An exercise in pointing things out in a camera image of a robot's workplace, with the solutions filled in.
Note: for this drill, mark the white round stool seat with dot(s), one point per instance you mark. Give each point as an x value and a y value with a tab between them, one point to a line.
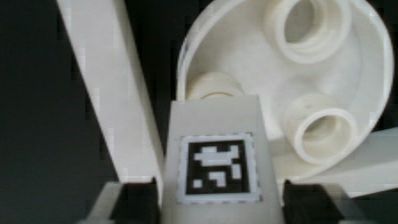
300	52

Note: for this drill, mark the white L-shaped fence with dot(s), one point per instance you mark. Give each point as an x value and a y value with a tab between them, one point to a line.
101	41

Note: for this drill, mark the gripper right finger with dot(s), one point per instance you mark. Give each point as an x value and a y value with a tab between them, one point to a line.
318	205

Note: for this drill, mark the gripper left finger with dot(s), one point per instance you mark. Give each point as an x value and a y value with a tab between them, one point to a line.
126	204

